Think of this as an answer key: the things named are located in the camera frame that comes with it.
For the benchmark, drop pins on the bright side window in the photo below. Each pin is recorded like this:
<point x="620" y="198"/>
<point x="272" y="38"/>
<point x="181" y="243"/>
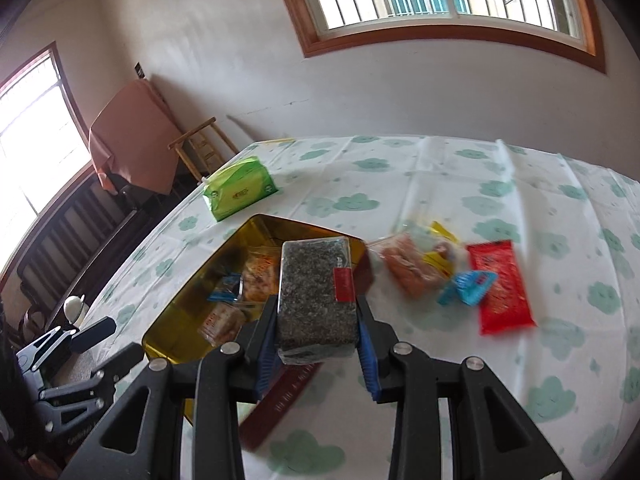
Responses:
<point x="35" y="125"/>

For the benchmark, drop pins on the white bottle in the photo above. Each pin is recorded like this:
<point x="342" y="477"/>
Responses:
<point x="75" y="310"/>

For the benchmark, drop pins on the small white red printed packet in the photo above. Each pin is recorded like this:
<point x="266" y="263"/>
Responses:
<point x="220" y="325"/>

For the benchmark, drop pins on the orange brittle snack packet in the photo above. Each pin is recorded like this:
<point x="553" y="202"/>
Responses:
<point x="405" y="260"/>

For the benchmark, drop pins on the small yellow candy packet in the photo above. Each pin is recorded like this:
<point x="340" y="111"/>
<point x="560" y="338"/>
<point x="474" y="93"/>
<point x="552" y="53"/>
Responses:
<point x="440" y="260"/>

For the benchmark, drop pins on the red snack packet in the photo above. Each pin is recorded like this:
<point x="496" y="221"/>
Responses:
<point x="500" y="290"/>

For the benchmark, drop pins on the small wooden chair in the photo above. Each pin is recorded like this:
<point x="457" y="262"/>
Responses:
<point x="200" y="145"/>

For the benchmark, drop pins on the green tissue pack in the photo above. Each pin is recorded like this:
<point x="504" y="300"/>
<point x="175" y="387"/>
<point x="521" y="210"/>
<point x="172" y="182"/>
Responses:
<point x="240" y="187"/>

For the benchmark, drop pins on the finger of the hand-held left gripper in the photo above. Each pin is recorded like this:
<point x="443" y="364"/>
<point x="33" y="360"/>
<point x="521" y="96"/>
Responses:
<point x="92" y="335"/>
<point x="115" y="367"/>

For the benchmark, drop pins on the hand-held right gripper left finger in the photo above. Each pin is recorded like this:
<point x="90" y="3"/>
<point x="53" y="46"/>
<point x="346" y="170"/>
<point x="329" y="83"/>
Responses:
<point x="265" y="380"/>

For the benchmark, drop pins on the twisted dough snack packet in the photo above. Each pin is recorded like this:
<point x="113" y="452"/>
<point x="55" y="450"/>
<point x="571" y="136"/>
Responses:
<point x="262" y="277"/>

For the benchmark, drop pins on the blue-ended dark candy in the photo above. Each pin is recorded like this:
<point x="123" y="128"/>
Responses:
<point x="225" y="287"/>

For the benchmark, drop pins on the black sesame bar packet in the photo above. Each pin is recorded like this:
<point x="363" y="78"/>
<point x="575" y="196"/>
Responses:
<point x="315" y="300"/>

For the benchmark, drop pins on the red tin box gold inside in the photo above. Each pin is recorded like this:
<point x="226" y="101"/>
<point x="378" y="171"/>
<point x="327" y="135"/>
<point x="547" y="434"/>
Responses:
<point x="175" y="330"/>

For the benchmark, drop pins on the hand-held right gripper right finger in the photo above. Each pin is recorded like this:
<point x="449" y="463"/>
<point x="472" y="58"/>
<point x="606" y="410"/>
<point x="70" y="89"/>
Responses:
<point x="369" y="365"/>

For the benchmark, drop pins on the pink cloth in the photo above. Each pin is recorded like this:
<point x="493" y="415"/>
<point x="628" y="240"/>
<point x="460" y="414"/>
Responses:
<point x="135" y="135"/>

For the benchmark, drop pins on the dark wooden bench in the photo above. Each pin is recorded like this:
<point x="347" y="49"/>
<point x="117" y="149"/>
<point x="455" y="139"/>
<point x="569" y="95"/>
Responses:
<point x="65" y="240"/>

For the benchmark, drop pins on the small blue candy packet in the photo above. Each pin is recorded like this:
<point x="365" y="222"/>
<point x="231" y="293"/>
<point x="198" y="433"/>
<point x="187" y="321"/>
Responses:
<point x="470" y="285"/>

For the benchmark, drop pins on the cloud-print tablecloth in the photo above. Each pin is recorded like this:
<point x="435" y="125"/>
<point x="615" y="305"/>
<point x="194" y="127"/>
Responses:
<point x="500" y="185"/>

